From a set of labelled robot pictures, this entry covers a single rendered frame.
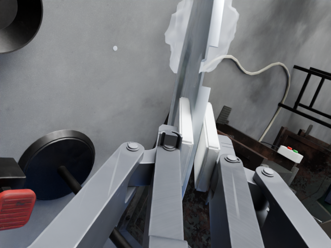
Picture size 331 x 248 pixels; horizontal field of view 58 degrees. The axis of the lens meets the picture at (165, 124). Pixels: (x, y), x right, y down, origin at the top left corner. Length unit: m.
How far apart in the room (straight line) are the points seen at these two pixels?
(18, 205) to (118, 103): 1.07
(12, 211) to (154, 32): 1.17
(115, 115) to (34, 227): 0.70
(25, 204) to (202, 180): 0.41
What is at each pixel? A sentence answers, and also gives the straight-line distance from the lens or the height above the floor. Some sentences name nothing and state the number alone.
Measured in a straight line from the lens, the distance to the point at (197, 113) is 0.19.
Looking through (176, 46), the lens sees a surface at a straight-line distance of 1.51.
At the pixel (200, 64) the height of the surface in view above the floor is 1.03.
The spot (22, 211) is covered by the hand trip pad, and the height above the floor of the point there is 0.76.
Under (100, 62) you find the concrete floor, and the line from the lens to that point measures 1.40.
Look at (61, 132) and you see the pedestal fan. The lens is 1.43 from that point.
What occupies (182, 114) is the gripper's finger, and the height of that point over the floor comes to 1.04.
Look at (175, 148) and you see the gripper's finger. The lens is 0.16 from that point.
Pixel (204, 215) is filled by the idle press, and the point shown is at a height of 0.48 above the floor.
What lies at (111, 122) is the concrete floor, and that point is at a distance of 1.56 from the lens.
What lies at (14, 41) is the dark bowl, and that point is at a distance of 1.19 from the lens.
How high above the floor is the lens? 1.15
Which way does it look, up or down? 39 degrees down
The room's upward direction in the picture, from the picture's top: 123 degrees clockwise
